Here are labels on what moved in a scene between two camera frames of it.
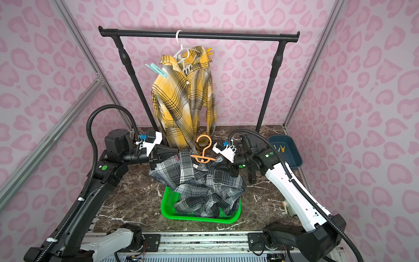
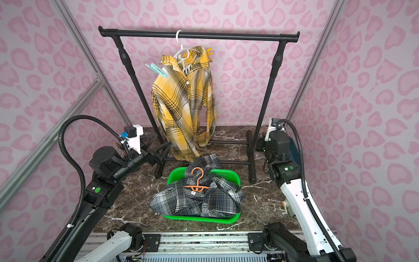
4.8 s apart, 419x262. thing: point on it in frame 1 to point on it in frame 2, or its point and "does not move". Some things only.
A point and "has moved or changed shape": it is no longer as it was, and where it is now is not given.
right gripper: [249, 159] to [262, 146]
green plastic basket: [169, 210] to [177, 174]
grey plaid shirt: [203, 187] has moved or changed shape
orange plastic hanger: [203, 159] to [197, 188]
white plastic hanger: [183, 55] does not move
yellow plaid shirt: [184, 97] does not move
